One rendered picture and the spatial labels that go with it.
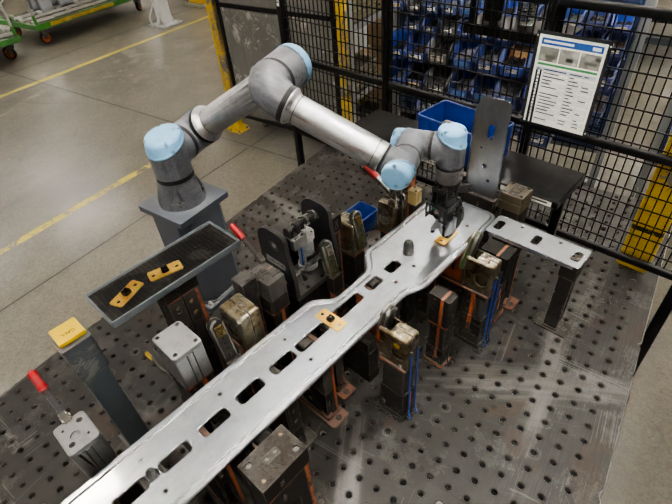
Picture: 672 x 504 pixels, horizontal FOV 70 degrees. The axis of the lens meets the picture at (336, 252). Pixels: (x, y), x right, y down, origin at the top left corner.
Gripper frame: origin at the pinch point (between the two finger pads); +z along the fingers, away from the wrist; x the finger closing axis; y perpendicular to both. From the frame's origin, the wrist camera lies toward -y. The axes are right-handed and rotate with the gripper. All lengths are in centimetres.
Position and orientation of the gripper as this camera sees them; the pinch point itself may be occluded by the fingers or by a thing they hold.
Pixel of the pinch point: (446, 231)
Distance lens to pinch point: 148.8
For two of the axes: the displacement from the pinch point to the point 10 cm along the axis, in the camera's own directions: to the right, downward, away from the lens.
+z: 0.8, 7.4, 6.7
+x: 7.4, 4.1, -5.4
